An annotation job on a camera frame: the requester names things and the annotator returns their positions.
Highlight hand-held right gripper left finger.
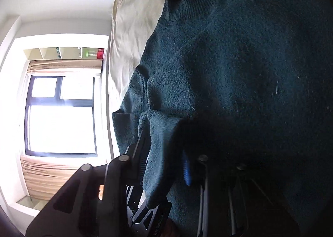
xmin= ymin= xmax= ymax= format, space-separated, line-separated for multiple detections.
xmin=26 ymin=130 xmax=152 ymax=237

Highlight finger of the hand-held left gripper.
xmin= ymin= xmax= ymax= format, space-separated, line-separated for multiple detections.
xmin=127 ymin=204 xmax=157 ymax=227

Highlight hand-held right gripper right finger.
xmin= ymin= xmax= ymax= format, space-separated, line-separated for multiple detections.
xmin=183 ymin=149 xmax=294 ymax=237

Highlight dark green knit sweater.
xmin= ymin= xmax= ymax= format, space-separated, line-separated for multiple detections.
xmin=112 ymin=0 xmax=333 ymax=237

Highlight beige curtain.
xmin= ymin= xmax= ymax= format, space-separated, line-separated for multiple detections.
xmin=27 ymin=60 xmax=102 ymax=76
xmin=20 ymin=155 xmax=108 ymax=201

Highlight black framed window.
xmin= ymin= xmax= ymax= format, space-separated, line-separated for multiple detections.
xmin=25 ymin=74 xmax=98 ymax=157

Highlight beige bed sheet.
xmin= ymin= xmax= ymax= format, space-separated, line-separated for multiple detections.
xmin=108 ymin=0 xmax=198 ymax=102

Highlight white wall shelf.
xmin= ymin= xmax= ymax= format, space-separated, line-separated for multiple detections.
xmin=23 ymin=47 xmax=105 ymax=61

